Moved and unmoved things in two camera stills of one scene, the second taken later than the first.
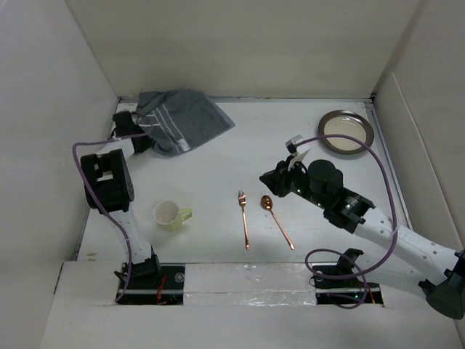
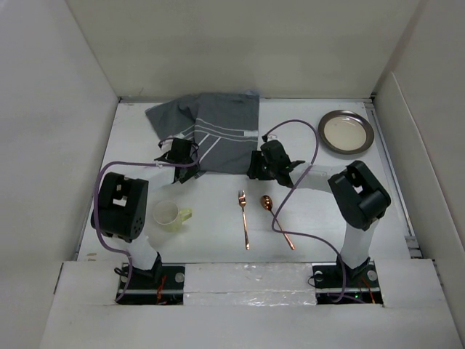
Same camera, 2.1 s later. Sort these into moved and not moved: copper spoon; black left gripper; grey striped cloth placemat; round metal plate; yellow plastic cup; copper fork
Moved: grey striped cloth placemat; black left gripper
Not moved: round metal plate; copper spoon; yellow plastic cup; copper fork
